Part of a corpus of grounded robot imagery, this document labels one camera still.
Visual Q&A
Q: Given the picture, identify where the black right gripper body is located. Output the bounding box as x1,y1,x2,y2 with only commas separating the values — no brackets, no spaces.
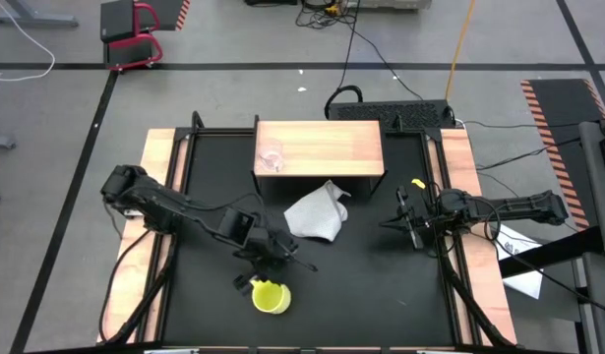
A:
408,194,451,245

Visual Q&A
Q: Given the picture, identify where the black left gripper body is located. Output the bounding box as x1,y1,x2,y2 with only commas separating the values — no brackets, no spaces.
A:
231,226,297,274

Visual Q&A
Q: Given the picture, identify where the yellow mug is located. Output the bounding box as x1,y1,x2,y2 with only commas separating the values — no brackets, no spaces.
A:
250,277,293,316

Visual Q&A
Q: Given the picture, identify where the clear glass mug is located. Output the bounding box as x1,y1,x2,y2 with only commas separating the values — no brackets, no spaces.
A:
257,137,286,174

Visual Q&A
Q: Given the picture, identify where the white waffle cloth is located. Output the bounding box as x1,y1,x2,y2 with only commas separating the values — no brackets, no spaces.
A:
282,179,353,244

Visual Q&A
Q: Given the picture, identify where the wooden table side board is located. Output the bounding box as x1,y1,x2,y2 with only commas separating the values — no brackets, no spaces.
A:
95,127,186,344
429,127,519,346

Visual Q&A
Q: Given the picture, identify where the white paper sheet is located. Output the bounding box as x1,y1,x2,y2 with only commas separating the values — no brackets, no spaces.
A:
492,221,545,301

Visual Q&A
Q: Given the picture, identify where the black orange striped floor mat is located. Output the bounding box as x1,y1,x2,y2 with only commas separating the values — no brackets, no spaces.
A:
151,0,192,31
519,77,605,233

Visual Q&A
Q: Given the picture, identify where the red black step stool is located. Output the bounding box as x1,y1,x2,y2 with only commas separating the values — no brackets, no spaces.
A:
98,0,164,72

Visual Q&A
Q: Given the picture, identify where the grey desk foot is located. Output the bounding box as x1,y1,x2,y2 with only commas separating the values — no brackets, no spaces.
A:
0,0,80,29

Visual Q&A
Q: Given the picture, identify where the wooden shelf with black frame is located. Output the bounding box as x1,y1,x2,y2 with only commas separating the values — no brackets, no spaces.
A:
251,119,388,199

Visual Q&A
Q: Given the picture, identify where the long yellow cable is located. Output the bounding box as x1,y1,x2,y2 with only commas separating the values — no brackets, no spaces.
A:
443,0,477,103

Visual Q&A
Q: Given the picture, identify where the black power cable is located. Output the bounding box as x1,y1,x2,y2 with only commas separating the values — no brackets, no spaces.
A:
323,0,426,122

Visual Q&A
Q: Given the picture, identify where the white cable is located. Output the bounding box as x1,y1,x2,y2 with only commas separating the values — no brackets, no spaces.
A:
0,0,57,84

